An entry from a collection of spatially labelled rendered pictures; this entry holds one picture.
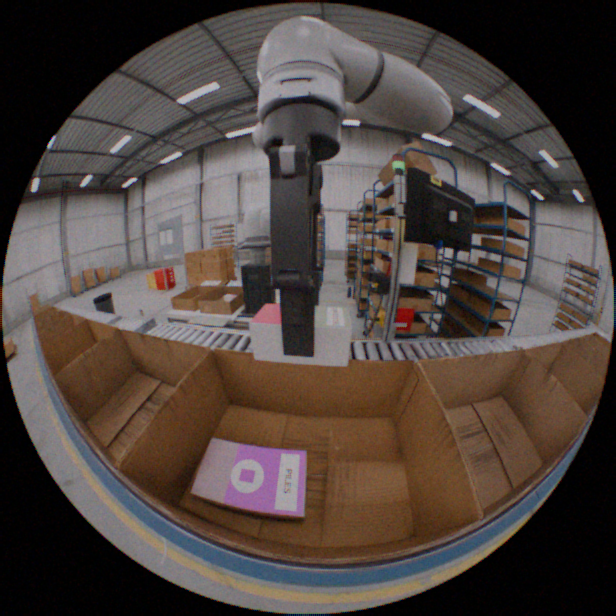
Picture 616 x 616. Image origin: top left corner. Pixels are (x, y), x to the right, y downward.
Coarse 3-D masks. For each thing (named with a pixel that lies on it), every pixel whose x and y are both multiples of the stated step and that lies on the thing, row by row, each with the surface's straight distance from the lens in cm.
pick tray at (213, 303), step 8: (224, 288) 173; (232, 288) 169; (240, 288) 165; (208, 296) 155; (216, 296) 165; (240, 296) 142; (200, 304) 143; (208, 304) 138; (216, 304) 134; (224, 304) 131; (232, 304) 132; (240, 304) 143; (200, 312) 146; (208, 312) 142; (216, 312) 137; (224, 312) 134; (232, 312) 132
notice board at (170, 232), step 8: (176, 216) 520; (160, 224) 595; (168, 224) 553; (176, 224) 518; (160, 232) 594; (168, 232) 553; (176, 232) 518; (160, 240) 596; (168, 240) 554; (176, 240) 519; (160, 248) 600; (168, 248) 558; (176, 248) 522; (184, 256) 503; (184, 264) 504
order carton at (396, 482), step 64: (192, 384) 36; (256, 384) 40; (320, 384) 37; (384, 384) 38; (128, 448) 30; (192, 448) 40; (320, 448) 40; (384, 448) 42; (448, 448) 29; (192, 512) 41; (320, 512) 37; (384, 512) 38; (448, 512) 30
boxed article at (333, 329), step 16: (272, 304) 23; (256, 320) 19; (272, 320) 19; (320, 320) 19; (336, 320) 19; (256, 336) 19; (272, 336) 19; (320, 336) 18; (336, 336) 18; (256, 352) 21; (272, 352) 20; (320, 352) 19; (336, 352) 19
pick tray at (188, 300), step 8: (192, 288) 189; (200, 288) 193; (208, 288) 186; (216, 288) 173; (176, 296) 174; (184, 296) 181; (192, 296) 189; (200, 296) 156; (176, 304) 165; (184, 304) 158; (192, 304) 151
